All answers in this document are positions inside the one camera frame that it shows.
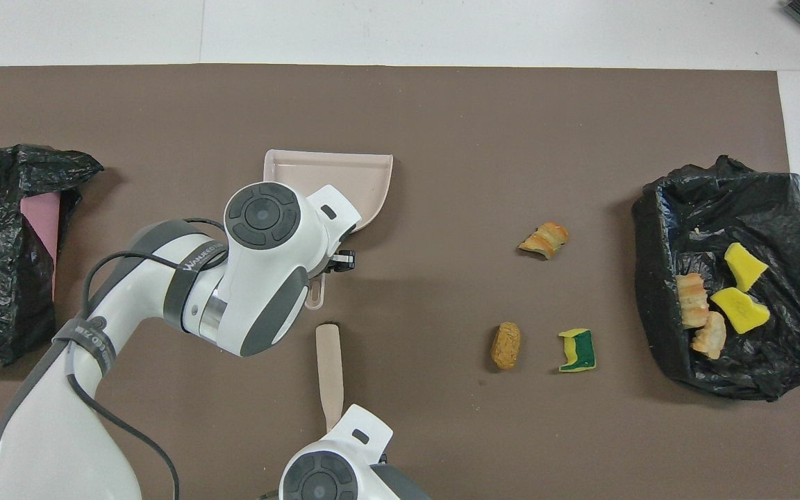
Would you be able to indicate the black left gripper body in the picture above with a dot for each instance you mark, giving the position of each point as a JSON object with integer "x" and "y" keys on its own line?
{"x": 328, "y": 264}

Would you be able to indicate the beige plastic dustpan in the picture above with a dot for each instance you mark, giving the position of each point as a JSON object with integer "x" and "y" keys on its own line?
{"x": 344, "y": 180}

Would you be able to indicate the beige brush with black bristles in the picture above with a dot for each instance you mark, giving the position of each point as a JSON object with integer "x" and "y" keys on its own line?
{"x": 329, "y": 375}

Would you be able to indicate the brown bread roll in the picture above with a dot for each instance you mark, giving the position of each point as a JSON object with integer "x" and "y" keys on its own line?
{"x": 505, "y": 346}

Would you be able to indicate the orange striped croissant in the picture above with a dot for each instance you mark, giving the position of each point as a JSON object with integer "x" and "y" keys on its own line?
{"x": 692, "y": 298}
{"x": 546, "y": 239}

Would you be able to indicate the green and yellow sponge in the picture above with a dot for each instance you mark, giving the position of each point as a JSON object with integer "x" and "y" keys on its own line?
{"x": 580, "y": 351}

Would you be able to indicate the pale bread chunk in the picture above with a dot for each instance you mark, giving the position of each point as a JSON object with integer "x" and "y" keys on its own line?
{"x": 710, "y": 337}

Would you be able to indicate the yellow sponge piece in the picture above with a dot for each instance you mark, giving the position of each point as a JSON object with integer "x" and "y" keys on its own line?
{"x": 740, "y": 311}
{"x": 744, "y": 267}

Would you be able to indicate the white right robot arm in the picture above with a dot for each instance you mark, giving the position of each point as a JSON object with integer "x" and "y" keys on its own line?
{"x": 323, "y": 479}

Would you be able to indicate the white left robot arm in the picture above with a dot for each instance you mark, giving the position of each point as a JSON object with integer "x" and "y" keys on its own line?
{"x": 261, "y": 278}

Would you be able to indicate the pink bin box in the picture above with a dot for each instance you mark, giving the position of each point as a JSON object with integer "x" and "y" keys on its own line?
{"x": 42, "y": 215}

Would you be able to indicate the black trash bag bin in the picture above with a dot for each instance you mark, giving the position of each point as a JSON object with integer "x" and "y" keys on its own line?
{"x": 719, "y": 201}

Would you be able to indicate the brown table mat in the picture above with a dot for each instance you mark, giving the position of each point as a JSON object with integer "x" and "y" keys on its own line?
{"x": 476, "y": 139}

